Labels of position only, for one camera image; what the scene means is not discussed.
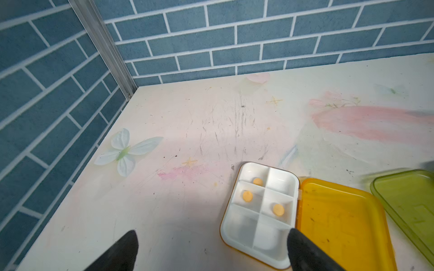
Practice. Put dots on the green pillbox sideways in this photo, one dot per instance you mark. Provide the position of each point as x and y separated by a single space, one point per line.
408 197

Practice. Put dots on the orange pillbox back left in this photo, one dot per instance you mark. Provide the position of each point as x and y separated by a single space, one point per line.
348 224

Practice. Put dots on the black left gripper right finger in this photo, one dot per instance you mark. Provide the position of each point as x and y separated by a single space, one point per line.
304 255

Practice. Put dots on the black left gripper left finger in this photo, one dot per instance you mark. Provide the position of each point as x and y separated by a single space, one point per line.
121 256

